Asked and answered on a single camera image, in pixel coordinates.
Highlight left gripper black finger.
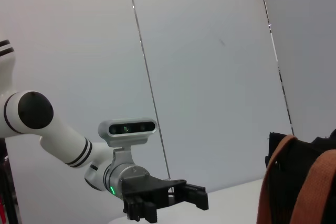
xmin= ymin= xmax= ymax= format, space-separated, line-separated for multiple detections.
xmin=172 ymin=183 xmax=209 ymax=211
xmin=122 ymin=197 xmax=159 ymax=223

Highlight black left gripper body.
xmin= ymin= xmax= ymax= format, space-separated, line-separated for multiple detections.
xmin=118 ymin=173 xmax=187 ymax=208

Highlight black food bag brown straps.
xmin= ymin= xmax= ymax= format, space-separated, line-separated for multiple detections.
xmin=256 ymin=129 xmax=336 ymax=224

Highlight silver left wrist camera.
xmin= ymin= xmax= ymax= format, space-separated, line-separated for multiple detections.
xmin=97 ymin=117 xmax=159 ymax=168

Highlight black cable bundle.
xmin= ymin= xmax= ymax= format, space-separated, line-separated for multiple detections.
xmin=0 ymin=140 xmax=19 ymax=224

